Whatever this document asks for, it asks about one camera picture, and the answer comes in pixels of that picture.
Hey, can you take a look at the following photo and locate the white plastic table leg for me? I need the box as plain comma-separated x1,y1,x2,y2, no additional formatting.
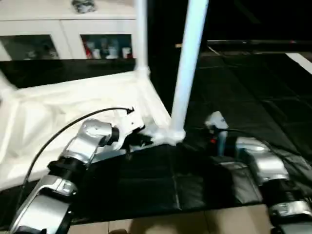
168,0,210,139
134,0,151,78
0,71,18,98

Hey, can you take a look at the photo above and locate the white plastic table top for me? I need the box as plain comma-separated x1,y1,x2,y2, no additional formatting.
0,68,186,193

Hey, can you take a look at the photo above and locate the black work mat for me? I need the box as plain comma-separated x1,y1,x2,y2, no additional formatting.
0,49,312,227

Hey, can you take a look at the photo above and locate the red bottle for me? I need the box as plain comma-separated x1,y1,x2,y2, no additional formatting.
85,41,95,58

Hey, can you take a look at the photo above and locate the black flat bar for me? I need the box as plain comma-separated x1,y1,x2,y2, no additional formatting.
207,40,312,48

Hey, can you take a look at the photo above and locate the white board strip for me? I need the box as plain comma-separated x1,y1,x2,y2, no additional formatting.
287,53,312,75

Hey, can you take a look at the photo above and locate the white cabinet with glass doors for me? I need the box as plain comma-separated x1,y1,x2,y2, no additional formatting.
0,0,138,61

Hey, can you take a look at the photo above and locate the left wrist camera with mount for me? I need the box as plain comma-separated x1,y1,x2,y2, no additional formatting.
113,115,146,147

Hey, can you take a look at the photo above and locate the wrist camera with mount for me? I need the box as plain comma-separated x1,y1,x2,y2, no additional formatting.
204,111,229,133
113,115,146,147

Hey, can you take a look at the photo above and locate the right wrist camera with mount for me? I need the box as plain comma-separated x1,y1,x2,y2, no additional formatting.
204,111,229,133

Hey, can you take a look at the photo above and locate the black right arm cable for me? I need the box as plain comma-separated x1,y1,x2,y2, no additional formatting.
222,128,312,195

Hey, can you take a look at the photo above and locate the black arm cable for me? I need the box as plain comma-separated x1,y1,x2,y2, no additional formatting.
222,128,312,195
22,107,135,205

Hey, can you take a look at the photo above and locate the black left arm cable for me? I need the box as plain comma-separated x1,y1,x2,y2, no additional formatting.
22,107,135,205

